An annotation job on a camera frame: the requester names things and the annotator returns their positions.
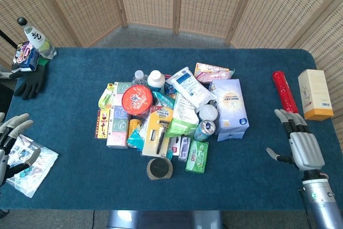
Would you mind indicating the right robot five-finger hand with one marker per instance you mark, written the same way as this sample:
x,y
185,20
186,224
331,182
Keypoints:
x,y
306,150

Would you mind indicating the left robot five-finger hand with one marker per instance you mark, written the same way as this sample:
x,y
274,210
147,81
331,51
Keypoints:
x,y
4,143

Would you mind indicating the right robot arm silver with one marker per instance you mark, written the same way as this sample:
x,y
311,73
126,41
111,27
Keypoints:
x,y
321,202

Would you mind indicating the blue white tissue box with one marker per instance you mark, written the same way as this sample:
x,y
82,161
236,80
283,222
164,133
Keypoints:
x,y
231,105

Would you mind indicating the green soap packet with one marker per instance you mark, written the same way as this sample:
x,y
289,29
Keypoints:
x,y
197,156

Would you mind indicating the pink snack bag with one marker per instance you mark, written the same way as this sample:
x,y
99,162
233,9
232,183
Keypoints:
x,y
211,72

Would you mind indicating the clear plastic printed bag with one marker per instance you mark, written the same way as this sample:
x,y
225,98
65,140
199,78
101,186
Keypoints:
x,y
40,159

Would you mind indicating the white and orange carton box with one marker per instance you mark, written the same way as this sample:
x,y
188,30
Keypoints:
x,y
314,92

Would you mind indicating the red cylindrical tube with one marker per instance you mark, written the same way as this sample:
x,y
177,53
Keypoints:
x,y
285,92

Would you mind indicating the black glove with green cuff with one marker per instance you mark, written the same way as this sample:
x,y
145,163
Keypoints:
x,y
32,81

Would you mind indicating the blue carpet table cover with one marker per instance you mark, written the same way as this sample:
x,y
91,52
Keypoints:
x,y
80,175

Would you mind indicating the blue snack packet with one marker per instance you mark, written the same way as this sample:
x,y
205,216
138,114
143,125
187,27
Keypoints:
x,y
25,57

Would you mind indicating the red and yellow spice box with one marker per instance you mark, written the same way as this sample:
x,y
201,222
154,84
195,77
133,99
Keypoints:
x,y
103,124

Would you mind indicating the light blue drink can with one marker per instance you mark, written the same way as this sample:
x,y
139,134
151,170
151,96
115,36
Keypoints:
x,y
204,131

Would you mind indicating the black rod stand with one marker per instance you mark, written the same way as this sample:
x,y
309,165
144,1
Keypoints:
x,y
8,38

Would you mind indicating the white round lidded container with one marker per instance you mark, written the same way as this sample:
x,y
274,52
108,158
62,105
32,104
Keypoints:
x,y
208,111

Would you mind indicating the clear bottle with black cap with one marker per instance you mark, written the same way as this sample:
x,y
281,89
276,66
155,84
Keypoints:
x,y
36,40

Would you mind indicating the green and yellow small pack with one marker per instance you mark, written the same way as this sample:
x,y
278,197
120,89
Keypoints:
x,y
105,97

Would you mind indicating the pastel pocket tissue multipack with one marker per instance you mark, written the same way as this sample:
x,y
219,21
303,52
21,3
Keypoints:
x,y
118,127

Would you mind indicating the clear plastic case purple contents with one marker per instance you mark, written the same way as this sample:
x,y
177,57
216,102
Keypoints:
x,y
185,148

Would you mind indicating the green and white food bag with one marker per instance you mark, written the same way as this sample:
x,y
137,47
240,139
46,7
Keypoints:
x,y
182,121

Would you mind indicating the teal wrinkled sachet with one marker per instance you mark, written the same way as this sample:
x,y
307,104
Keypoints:
x,y
135,140

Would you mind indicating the silver can lying down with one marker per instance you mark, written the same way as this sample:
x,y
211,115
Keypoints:
x,y
134,125

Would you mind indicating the white hang card red label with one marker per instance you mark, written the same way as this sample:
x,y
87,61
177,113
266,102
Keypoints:
x,y
174,147

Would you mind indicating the white bag with blue print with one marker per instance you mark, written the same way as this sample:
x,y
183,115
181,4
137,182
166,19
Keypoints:
x,y
190,87

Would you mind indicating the red lidded noodle bowl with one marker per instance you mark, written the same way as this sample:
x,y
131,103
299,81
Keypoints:
x,y
137,100

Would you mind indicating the glass jar with black lid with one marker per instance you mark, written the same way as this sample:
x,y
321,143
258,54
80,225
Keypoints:
x,y
160,169

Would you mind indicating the blue red small snack pack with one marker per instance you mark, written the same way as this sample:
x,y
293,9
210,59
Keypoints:
x,y
170,88

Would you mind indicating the clear water bottle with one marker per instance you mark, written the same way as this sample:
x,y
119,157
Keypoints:
x,y
139,76

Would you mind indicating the yellow razor blister pack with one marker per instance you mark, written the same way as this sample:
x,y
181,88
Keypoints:
x,y
156,132

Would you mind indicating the teal white foil packet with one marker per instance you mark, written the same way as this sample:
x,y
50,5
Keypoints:
x,y
163,100

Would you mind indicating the grey robot torso base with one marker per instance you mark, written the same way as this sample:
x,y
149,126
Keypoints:
x,y
163,219

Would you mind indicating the white plastic bottle white cap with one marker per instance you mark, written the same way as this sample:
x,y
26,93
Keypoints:
x,y
156,78

